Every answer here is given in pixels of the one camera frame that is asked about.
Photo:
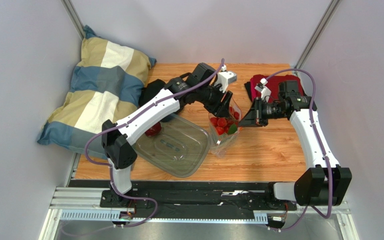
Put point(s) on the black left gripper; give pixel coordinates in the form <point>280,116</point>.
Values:
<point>223,110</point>

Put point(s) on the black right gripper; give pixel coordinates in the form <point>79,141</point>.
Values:
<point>259,112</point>

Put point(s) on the bunch of red lychees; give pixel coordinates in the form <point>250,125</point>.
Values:
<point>226,126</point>

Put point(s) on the clear orange zip top bag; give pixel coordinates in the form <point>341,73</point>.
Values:
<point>220,145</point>

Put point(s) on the dark red apple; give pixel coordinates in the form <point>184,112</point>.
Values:
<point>154,130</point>

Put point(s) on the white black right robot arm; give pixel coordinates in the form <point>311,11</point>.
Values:
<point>325,182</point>

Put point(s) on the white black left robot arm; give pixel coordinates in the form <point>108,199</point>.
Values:
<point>205,85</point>

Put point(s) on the clear plastic food container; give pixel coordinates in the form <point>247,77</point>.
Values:
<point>178,149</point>

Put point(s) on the red folded cloth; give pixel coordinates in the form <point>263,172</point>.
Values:
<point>257,77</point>

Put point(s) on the black baseball cap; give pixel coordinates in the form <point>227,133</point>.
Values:
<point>150,91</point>

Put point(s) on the striped blue beige pillow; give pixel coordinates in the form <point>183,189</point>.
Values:
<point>106,84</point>

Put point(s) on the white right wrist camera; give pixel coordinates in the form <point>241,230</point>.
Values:
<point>262,91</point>

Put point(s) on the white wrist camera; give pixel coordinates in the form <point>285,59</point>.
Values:
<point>223,78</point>
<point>262,91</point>

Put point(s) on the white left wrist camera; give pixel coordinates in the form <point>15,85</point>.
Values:
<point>223,78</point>

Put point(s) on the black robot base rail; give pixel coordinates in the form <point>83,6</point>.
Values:
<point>197,200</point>

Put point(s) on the right aluminium frame post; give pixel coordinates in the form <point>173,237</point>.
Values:
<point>318,31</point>

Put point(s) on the aluminium frame post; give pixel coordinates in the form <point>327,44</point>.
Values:
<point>74,17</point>
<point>318,31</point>

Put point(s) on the left aluminium frame post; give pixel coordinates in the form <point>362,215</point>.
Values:
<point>74,17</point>

